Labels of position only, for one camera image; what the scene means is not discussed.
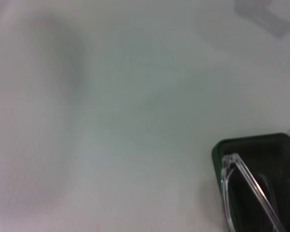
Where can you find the green glasses case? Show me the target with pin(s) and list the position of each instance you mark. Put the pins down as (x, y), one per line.
(256, 145)

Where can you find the clear white glasses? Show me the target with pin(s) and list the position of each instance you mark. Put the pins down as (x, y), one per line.
(246, 172)

